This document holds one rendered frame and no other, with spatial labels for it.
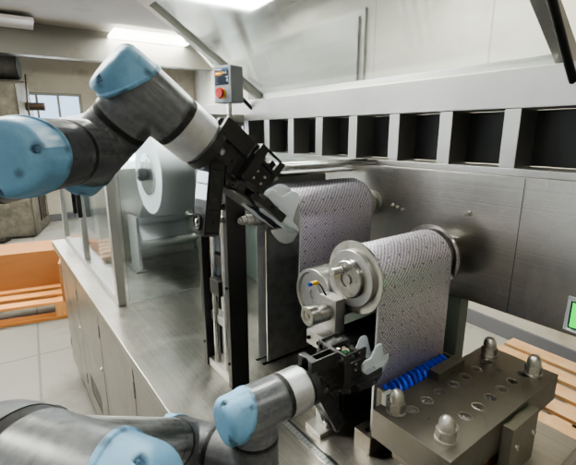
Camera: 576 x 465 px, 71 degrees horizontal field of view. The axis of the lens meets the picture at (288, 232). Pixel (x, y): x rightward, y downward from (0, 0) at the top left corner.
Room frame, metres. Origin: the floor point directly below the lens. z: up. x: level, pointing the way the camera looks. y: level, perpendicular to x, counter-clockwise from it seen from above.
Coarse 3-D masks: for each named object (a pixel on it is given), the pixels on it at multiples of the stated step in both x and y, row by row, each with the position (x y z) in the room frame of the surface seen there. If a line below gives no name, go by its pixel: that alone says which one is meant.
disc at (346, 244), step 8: (352, 240) 0.77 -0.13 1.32; (336, 248) 0.80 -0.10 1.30; (344, 248) 0.78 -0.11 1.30; (352, 248) 0.77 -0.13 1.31; (360, 248) 0.75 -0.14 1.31; (368, 248) 0.74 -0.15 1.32; (368, 256) 0.73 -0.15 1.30; (376, 264) 0.72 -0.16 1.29; (376, 272) 0.72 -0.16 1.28; (376, 280) 0.71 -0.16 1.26; (376, 288) 0.71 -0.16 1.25; (376, 296) 0.71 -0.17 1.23; (368, 304) 0.73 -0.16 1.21; (376, 304) 0.71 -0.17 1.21; (360, 312) 0.74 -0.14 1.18; (368, 312) 0.73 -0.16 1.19
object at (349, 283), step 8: (344, 264) 0.75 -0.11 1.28; (352, 264) 0.74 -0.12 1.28; (344, 272) 0.76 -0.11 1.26; (352, 272) 0.74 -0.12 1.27; (360, 272) 0.73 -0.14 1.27; (336, 280) 0.77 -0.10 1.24; (344, 280) 0.75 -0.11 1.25; (352, 280) 0.74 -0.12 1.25; (360, 280) 0.72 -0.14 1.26; (344, 288) 0.75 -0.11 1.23; (352, 288) 0.74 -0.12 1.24; (360, 288) 0.72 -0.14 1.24; (352, 296) 0.74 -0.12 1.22
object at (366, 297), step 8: (336, 256) 0.79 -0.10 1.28; (344, 256) 0.77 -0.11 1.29; (352, 256) 0.75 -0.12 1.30; (360, 256) 0.74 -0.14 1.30; (336, 264) 0.79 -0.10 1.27; (360, 264) 0.73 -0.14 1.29; (368, 264) 0.72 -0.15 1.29; (368, 272) 0.72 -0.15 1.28; (368, 280) 0.72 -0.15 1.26; (336, 288) 0.79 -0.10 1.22; (368, 288) 0.72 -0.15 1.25; (344, 296) 0.77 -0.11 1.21; (360, 296) 0.73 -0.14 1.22; (368, 296) 0.71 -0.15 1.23; (352, 304) 0.75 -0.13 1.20; (360, 304) 0.73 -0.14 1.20
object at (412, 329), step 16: (432, 288) 0.81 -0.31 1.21; (448, 288) 0.85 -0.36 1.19; (400, 304) 0.75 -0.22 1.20; (416, 304) 0.78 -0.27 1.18; (432, 304) 0.82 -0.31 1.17; (384, 320) 0.72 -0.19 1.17; (400, 320) 0.75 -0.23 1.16; (416, 320) 0.79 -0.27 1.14; (432, 320) 0.82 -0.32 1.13; (384, 336) 0.73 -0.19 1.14; (400, 336) 0.76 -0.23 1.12; (416, 336) 0.79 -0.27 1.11; (432, 336) 0.82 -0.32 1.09; (384, 352) 0.73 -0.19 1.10; (400, 352) 0.76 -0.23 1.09; (416, 352) 0.79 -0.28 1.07; (432, 352) 0.83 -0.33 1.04; (400, 368) 0.76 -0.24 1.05
